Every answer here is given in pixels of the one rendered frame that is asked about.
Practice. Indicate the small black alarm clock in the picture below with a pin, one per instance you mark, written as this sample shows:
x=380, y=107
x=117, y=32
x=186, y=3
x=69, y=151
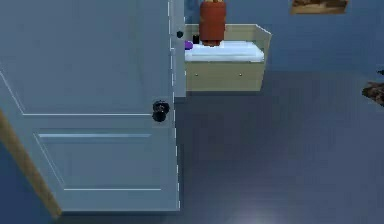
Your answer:
x=195, y=39

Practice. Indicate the black round door knob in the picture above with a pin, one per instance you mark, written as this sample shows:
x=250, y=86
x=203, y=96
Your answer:
x=160, y=111

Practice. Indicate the small purple object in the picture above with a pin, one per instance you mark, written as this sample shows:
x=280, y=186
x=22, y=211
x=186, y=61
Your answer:
x=188, y=45

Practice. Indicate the small black door knob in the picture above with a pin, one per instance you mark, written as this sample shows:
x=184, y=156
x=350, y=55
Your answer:
x=180, y=34

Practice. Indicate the red-brown cylinder lamp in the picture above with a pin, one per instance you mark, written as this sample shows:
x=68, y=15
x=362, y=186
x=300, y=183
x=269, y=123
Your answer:
x=212, y=21

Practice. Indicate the pale blue room door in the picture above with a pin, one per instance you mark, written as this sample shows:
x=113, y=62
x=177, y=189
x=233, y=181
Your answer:
x=86, y=66

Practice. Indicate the dark brown house plant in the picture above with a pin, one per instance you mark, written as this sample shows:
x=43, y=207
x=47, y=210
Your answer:
x=375, y=91

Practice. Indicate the brown framed wall picture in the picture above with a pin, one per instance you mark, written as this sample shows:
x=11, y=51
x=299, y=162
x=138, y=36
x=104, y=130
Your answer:
x=319, y=6

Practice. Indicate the tan wooden door frame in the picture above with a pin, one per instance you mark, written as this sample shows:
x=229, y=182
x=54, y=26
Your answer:
x=26, y=166

